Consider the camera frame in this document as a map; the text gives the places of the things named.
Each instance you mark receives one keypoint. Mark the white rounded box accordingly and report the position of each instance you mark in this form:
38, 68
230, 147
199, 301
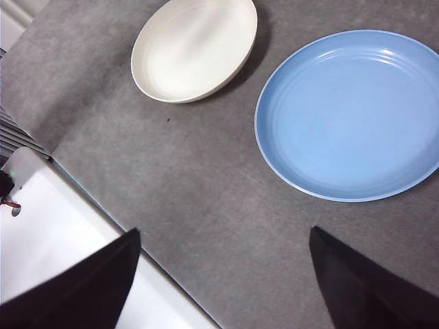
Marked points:
25, 168

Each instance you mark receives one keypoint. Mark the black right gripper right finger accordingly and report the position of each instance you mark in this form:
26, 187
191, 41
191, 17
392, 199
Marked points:
370, 294

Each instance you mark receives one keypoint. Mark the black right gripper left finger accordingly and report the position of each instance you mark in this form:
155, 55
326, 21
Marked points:
85, 291

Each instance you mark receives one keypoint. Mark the white round plate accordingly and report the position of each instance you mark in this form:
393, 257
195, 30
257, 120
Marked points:
192, 51

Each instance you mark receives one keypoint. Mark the grey ribbed panel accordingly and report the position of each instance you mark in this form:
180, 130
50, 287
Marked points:
13, 137

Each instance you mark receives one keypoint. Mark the blue round plate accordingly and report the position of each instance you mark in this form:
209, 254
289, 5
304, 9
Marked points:
343, 120

